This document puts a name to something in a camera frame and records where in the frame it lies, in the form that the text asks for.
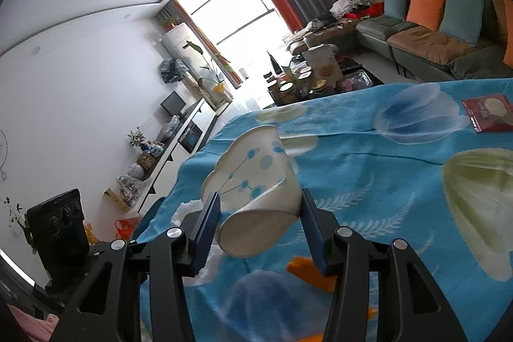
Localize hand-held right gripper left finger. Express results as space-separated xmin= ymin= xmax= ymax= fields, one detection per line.
xmin=50 ymin=192 xmax=222 ymax=342

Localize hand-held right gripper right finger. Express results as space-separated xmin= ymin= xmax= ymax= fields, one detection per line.
xmin=300 ymin=188 xmax=469 ymax=342

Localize white blue-dotted paper cup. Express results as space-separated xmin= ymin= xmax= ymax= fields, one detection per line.
xmin=200 ymin=124 xmax=303 ymax=258

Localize white plastic bag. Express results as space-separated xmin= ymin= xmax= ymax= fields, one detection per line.
xmin=172 ymin=201 xmax=207 ymax=230

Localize orange plastic bag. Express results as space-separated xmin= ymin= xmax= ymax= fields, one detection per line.
xmin=115 ymin=219 xmax=141 ymax=240

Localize yellow cardboard box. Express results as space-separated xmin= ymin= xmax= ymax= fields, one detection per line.
xmin=103 ymin=188 xmax=131 ymax=212

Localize white television cabinet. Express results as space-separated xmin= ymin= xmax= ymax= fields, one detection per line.
xmin=136 ymin=97 xmax=233 ymax=214

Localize blue floral cloth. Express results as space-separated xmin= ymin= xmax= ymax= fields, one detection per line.
xmin=132 ymin=78 xmax=513 ymax=342

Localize small potted plant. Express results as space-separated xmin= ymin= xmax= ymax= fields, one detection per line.
xmin=128 ymin=128 xmax=147 ymax=148

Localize black computer monitor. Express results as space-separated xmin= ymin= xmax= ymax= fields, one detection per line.
xmin=160 ymin=91 xmax=187 ymax=116

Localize cluttered coffee table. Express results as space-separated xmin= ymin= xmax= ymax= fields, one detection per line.
xmin=265 ymin=49 xmax=385 ymax=108

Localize tall green plant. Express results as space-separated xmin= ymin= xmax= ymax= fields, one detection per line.
xmin=184 ymin=39 xmax=233 ymax=102

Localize dark plastic bag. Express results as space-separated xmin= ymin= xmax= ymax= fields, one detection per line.
xmin=159 ymin=58 xmax=190 ymax=84

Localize white standing air conditioner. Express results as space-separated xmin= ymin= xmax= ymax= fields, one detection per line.
xmin=161 ymin=22 xmax=209 ymax=86

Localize red packet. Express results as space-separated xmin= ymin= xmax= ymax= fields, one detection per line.
xmin=461 ymin=94 xmax=513 ymax=133

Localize pile of clothes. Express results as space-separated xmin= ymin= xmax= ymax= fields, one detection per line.
xmin=290 ymin=0 xmax=385 ymax=46

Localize brown seat pad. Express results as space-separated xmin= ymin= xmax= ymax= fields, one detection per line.
xmin=387 ymin=25 xmax=493 ymax=64

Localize green sectional sofa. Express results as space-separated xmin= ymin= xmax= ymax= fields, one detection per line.
xmin=305 ymin=0 xmax=513 ymax=82

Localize small blue cushion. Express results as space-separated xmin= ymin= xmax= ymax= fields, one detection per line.
xmin=383 ymin=0 xmax=408 ymax=20

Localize orange cushion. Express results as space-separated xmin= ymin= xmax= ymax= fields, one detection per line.
xmin=501 ymin=0 xmax=513 ymax=70
xmin=406 ymin=0 xmax=448 ymax=31

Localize large blue cushion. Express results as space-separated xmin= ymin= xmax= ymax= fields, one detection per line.
xmin=439 ymin=0 xmax=484 ymax=45

